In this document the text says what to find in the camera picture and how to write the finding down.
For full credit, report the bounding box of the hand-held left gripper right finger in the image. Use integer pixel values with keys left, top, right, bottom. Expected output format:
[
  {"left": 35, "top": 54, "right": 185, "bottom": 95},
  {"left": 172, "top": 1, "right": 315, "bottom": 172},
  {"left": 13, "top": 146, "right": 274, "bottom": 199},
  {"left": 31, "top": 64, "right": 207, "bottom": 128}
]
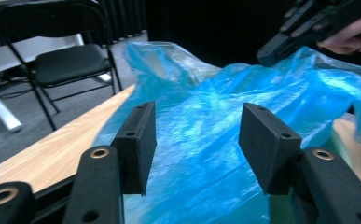
[{"left": 237, "top": 102, "right": 303, "bottom": 196}]

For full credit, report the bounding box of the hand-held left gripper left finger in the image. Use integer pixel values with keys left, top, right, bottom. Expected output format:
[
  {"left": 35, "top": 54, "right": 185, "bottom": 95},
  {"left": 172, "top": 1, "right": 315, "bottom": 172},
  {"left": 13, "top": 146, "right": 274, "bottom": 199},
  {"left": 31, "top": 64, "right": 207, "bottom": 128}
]
[{"left": 110, "top": 100, "right": 158, "bottom": 197}]

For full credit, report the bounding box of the blue plastic trash bag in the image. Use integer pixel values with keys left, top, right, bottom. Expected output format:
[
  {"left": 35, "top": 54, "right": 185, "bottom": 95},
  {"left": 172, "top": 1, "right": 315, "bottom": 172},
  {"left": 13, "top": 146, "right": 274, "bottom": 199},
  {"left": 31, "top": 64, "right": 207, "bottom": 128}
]
[{"left": 92, "top": 41, "right": 361, "bottom": 224}]

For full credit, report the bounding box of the black folding chair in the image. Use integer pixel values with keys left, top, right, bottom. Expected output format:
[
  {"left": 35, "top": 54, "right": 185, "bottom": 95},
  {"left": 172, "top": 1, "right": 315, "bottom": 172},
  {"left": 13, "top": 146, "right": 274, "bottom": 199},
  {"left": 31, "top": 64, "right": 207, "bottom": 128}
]
[{"left": 0, "top": 0, "right": 124, "bottom": 132}]

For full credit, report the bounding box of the dark curtain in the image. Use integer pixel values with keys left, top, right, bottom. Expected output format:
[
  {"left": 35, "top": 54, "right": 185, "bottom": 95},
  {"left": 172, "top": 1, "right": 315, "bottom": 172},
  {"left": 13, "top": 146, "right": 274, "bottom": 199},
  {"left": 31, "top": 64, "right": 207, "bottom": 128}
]
[{"left": 84, "top": 0, "right": 148, "bottom": 43}]

